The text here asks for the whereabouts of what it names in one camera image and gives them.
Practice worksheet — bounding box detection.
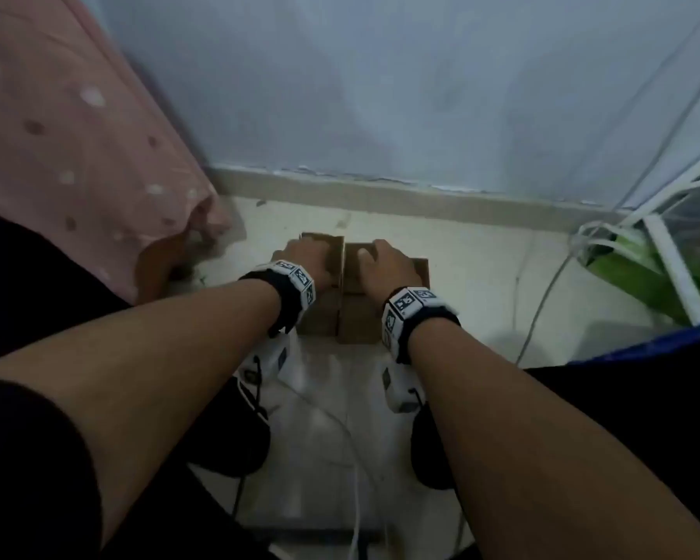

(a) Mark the person's right hand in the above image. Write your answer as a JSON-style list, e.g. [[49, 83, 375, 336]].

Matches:
[[355, 238, 425, 302]]

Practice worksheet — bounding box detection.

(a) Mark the person's left hand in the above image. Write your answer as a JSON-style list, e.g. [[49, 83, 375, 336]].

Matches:
[[271, 236, 338, 292]]

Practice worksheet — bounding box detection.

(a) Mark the taped brown cardboard box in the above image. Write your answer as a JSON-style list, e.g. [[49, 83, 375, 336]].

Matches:
[[297, 231, 346, 339]]

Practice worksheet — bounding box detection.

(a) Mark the person's left forearm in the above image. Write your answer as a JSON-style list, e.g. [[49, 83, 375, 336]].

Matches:
[[0, 278, 282, 546]]

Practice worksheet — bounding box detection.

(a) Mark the person's right forearm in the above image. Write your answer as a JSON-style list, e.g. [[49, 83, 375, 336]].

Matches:
[[408, 317, 700, 560]]

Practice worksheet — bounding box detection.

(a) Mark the person's black shirt sleeve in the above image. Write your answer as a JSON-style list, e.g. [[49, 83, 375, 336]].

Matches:
[[0, 376, 103, 560]]

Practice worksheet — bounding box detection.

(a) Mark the left wrist marker band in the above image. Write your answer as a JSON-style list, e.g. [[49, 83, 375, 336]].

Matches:
[[237, 259, 317, 338]]

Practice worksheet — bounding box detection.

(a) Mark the wrist marker band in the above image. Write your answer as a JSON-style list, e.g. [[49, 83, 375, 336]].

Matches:
[[380, 286, 462, 366], [237, 259, 317, 338]]

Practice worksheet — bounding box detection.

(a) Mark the right wrist marker band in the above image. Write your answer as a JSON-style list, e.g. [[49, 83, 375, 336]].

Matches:
[[380, 286, 462, 366]]

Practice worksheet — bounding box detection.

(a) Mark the green plastic bag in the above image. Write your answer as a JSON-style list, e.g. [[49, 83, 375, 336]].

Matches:
[[583, 229, 700, 327]]

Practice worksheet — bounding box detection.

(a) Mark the pink floral bedsheet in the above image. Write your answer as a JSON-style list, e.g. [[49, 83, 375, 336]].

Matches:
[[0, 0, 234, 307]]

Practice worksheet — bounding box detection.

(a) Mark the white metal rack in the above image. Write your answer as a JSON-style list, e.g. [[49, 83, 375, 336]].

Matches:
[[609, 145, 700, 327]]

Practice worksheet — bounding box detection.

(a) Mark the blue plastic bin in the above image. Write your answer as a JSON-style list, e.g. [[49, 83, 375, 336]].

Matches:
[[571, 313, 700, 368]]

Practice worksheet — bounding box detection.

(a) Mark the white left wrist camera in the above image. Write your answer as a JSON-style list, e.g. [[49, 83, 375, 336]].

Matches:
[[237, 334, 290, 397]]

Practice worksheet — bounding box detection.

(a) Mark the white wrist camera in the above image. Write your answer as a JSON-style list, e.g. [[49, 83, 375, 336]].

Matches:
[[380, 364, 427, 415], [237, 334, 290, 397]]

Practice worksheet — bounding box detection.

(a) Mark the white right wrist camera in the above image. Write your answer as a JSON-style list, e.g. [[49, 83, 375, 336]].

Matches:
[[380, 364, 427, 415]]

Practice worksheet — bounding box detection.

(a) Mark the black left camera cable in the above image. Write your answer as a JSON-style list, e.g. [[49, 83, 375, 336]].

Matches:
[[231, 355, 269, 517]]

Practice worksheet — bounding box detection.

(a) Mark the thin grey wall cable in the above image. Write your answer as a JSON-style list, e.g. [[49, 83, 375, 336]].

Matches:
[[514, 69, 700, 368]]

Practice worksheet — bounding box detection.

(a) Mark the coiled white cable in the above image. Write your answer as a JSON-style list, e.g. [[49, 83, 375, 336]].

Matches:
[[569, 219, 625, 266]]

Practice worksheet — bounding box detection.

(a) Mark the white floor cable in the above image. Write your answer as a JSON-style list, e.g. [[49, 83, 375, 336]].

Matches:
[[277, 376, 397, 560]]

